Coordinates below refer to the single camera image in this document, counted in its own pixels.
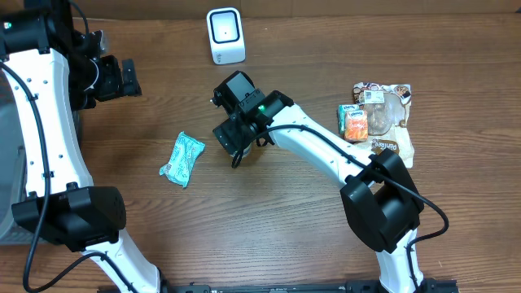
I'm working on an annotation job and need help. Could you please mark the white barcode scanner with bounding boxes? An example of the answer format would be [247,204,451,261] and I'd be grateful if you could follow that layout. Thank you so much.
[206,7,246,65]

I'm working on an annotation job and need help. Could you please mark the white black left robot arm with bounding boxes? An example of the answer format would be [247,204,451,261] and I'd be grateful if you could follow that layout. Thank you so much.
[1,0,168,292]

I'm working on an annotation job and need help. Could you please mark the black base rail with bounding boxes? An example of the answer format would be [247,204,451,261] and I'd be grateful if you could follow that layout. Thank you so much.
[162,278,460,293]

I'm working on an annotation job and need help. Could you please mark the green capped bottle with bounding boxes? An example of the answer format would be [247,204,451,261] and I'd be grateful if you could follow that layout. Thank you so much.
[230,146,252,157]

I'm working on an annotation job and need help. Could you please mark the brown white snack pouch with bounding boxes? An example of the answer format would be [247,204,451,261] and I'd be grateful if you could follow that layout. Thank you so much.
[352,82,414,168]

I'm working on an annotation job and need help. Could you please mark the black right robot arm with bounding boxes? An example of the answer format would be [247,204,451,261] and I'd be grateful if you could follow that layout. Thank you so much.
[212,90,424,292]

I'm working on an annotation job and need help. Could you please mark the orange tissue pack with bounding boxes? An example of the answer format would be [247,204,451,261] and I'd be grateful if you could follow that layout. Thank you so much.
[344,110,368,142]

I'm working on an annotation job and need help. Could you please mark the small teal carton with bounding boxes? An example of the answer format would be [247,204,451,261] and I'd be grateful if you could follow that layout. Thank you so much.
[337,104,360,136]

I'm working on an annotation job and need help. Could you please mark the teal tissue pack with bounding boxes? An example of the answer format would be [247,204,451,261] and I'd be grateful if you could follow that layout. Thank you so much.
[159,132,205,188]

